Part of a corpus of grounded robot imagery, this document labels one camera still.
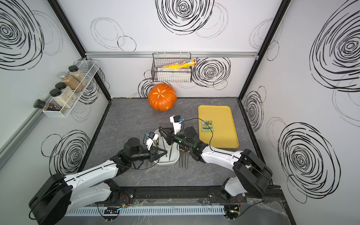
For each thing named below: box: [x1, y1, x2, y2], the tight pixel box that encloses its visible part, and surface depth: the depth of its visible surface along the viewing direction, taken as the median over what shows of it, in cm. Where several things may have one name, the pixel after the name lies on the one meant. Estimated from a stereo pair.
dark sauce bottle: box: [33, 99, 62, 111], surface depth 62 cm
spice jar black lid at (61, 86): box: [54, 82, 68, 90], surface depth 69 cm
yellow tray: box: [198, 105, 240, 149], surface depth 111 cm
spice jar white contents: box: [52, 92, 75, 109], surface depth 68 cm
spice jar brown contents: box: [61, 75, 84, 93], surface depth 75 cm
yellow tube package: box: [156, 58, 198, 69], surface depth 89 cm
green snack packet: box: [201, 120, 215, 133], surface depth 104 cm
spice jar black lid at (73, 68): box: [68, 65, 79, 72], surface depth 75 cm
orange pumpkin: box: [148, 83, 178, 112], surface depth 107 cm
